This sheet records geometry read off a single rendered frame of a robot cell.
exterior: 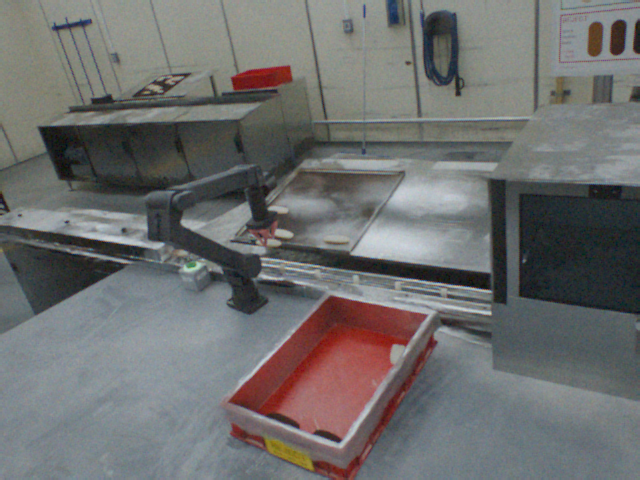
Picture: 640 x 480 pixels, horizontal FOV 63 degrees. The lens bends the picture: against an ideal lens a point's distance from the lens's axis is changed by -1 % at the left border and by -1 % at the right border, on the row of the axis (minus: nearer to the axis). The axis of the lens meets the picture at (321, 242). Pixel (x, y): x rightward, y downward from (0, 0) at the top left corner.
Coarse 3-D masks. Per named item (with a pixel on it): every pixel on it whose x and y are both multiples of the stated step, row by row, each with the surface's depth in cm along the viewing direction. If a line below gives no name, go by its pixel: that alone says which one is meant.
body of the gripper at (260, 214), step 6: (264, 204) 168; (252, 210) 168; (258, 210) 167; (264, 210) 168; (252, 216) 169; (258, 216) 168; (264, 216) 169; (270, 216) 171; (246, 222) 170; (252, 222) 169; (258, 222) 168; (264, 222) 168; (258, 228) 167
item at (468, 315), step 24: (24, 240) 246; (144, 264) 202; (168, 264) 194; (264, 288) 172; (288, 288) 166; (312, 288) 160; (336, 288) 158; (360, 288) 156; (456, 312) 137; (480, 312) 135
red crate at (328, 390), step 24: (336, 336) 143; (360, 336) 141; (384, 336) 140; (432, 336) 129; (312, 360) 136; (336, 360) 134; (360, 360) 133; (384, 360) 131; (288, 384) 129; (312, 384) 128; (336, 384) 126; (360, 384) 125; (408, 384) 121; (264, 408) 123; (288, 408) 122; (312, 408) 121; (336, 408) 119; (360, 408) 118; (240, 432) 115; (312, 432) 114; (336, 432) 113; (360, 456) 104
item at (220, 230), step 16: (400, 160) 263; (416, 160) 259; (272, 192) 254; (240, 208) 242; (208, 224) 231; (224, 224) 228; (240, 224) 225; (224, 240) 213; (272, 256) 193; (288, 256) 191; (304, 256) 189; (320, 256) 187; (288, 272) 181; (368, 272) 172; (384, 272) 170; (400, 272) 168; (416, 272) 166; (432, 272) 165; (448, 272) 163; (480, 288) 152; (464, 336) 134; (480, 336) 133
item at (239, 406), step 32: (320, 320) 141; (352, 320) 144; (384, 320) 137; (416, 320) 132; (288, 352) 130; (416, 352) 119; (256, 384) 121; (384, 384) 109; (224, 416) 112; (256, 416) 107; (320, 448) 98; (352, 448) 98
